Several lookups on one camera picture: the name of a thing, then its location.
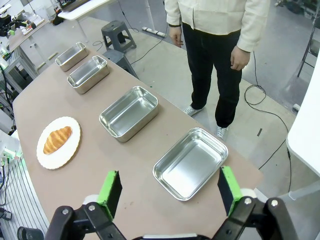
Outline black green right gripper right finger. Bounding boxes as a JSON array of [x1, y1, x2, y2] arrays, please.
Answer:
[[210, 165, 300, 240]]

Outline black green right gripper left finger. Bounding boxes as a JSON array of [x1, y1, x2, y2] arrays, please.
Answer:
[[46, 170, 127, 240]]

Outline large shallow steel container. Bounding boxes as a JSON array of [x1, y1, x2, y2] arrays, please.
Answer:
[[152, 127, 229, 202]]

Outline golden croissant bread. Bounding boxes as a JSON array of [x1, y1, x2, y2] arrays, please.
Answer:
[[43, 125, 73, 155]]

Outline medium deep steel container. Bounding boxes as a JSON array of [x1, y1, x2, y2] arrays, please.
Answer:
[[98, 86, 160, 143]]

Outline small deep steel container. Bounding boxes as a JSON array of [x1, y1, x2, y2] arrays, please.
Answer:
[[66, 55, 111, 95], [54, 41, 89, 73]]

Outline person's left hand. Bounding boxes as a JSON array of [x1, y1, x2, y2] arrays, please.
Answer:
[[229, 45, 251, 72]]

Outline person's right hand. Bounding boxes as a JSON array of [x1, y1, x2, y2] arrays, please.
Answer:
[[169, 25, 185, 49]]

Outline white left sneaker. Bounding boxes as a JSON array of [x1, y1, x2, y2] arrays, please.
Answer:
[[215, 125, 229, 143]]

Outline white sneaker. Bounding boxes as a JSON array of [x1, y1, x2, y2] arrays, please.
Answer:
[[183, 104, 205, 117], [215, 125, 229, 143]]

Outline white scalloped round plate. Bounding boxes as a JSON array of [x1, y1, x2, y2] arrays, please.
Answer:
[[36, 116, 82, 171]]

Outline white right sneaker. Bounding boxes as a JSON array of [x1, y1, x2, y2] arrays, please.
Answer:
[[183, 104, 205, 117]]

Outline white table edge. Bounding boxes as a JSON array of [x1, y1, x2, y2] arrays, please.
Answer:
[[286, 62, 320, 180]]

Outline black trousers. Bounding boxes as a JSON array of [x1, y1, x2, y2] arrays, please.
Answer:
[[181, 21, 243, 129]]

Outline grey plastic stool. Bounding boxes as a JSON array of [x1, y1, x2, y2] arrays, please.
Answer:
[[100, 20, 138, 53], [102, 49, 140, 80]]

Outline black folding chair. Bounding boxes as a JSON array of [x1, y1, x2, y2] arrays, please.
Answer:
[[296, 14, 320, 78]]

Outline white power strip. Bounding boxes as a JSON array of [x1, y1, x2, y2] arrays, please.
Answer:
[[141, 26, 166, 38]]

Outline cream long-sleeved shirt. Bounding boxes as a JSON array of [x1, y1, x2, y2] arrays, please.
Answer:
[[164, 0, 271, 53]]

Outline wooden top workbench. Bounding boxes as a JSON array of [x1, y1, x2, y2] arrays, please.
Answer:
[[7, 17, 50, 76]]

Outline white desk with legs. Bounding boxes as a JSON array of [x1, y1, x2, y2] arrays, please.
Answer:
[[57, 0, 118, 43]]

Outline black floor cable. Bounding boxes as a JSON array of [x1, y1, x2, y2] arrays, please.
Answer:
[[244, 51, 293, 193]]

